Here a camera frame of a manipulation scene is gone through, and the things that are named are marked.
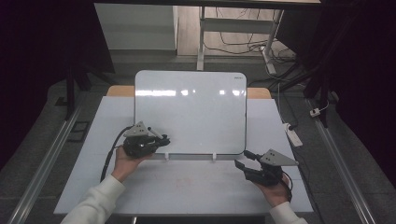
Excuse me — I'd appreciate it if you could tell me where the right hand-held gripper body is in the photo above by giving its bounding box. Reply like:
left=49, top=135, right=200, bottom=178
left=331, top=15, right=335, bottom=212
left=247, top=147, right=300, bottom=188

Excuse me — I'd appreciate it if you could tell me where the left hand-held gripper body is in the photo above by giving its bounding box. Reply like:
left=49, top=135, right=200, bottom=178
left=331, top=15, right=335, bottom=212
left=121, top=120, right=161, bottom=159

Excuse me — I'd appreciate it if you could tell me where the grey whiteboard marker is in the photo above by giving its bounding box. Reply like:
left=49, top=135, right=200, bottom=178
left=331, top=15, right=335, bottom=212
left=147, top=125, right=166, bottom=140

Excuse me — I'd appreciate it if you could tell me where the white whiteboard with black rim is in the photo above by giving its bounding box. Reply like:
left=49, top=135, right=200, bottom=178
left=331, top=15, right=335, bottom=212
left=134, top=69, right=248, bottom=156

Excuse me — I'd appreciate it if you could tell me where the person's left hand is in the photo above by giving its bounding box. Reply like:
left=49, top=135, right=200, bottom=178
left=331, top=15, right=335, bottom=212
left=110, top=145, right=154, bottom=183

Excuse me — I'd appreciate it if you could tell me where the person's right hand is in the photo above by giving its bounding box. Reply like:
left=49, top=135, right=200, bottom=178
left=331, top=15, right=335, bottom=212
left=254, top=173, right=292, bottom=208

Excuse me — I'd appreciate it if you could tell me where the black stand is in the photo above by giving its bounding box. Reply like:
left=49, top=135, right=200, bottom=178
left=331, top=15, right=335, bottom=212
left=270, top=59, right=339, bottom=129
left=54, top=46, right=117, bottom=121

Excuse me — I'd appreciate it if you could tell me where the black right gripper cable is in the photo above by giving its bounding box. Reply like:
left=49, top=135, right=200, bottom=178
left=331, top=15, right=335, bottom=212
left=283, top=170, right=294, bottom=203

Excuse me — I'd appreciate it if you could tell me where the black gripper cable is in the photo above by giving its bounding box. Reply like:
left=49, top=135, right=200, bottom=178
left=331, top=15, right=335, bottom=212
left=283, top=170, right=294, bottom=203
left=99, top=125, right=134, bottom=183

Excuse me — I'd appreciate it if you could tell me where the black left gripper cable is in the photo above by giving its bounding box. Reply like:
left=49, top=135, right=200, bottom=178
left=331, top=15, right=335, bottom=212
left=99, top=125, right=134, bottom=183

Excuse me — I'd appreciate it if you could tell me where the black rectangular floor frame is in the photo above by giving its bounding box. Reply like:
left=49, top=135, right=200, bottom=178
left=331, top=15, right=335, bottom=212
left=66, top=119, right=92, bottom=144

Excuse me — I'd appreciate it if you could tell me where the aluminium rail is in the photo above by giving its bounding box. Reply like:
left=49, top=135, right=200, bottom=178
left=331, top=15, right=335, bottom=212
left=7, top=101, right=82, bottom=224
left=305, top=98, right=378, bottom=224

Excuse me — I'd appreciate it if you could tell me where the tangle of black floor cables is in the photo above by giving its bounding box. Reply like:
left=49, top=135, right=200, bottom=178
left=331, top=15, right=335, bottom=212
left=204, top=7, right=297, bottom=62

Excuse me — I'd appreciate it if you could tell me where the white metal desk frame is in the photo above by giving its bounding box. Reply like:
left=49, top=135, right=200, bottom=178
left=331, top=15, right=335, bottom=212
left=196, top=6, right=285, bottom=76

